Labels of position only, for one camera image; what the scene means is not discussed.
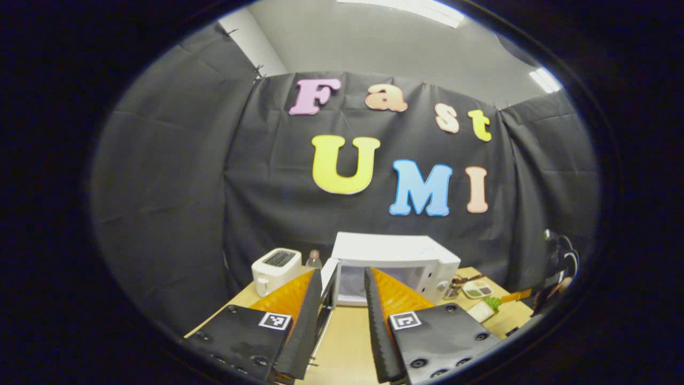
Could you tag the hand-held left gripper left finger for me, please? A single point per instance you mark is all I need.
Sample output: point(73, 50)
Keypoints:
point(307, 331)

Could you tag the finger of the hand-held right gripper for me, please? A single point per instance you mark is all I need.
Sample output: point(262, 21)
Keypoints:
point(517, 296)

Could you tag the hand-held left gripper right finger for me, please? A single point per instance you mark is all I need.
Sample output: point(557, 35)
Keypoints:
point(377, 331)

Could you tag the white microwave oven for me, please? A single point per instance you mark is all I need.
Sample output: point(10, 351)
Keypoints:
point(395, 248)

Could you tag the white divided dish with beans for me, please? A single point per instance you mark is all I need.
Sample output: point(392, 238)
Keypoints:
point(477, 290)

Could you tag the small brown utensil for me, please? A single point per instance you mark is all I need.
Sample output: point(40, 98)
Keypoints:
point(467, 278)

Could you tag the white toaster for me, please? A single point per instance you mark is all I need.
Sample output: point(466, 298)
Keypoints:
point(272, 272)

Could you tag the small clear plastic bottle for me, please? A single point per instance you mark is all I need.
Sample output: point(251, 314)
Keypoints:
point(313, 262)

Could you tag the small ceiling light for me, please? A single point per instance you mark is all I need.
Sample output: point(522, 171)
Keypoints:
point(545, 80)

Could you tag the black backdrop cloth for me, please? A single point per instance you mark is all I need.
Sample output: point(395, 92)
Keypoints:
point(187, 187)

